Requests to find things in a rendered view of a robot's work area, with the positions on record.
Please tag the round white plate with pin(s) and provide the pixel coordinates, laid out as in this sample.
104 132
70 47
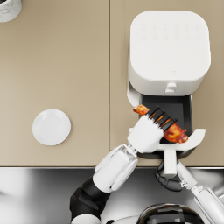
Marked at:
51 127

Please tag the roasted brown drumstick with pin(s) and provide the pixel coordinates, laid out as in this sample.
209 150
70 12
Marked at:
175 132

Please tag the white air fryer body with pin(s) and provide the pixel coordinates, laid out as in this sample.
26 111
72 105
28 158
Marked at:
170 49

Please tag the white patterned round pot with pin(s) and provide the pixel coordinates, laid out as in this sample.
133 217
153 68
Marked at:
8 8

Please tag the dark round robot body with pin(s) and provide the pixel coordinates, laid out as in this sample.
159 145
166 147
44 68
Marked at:
169 215

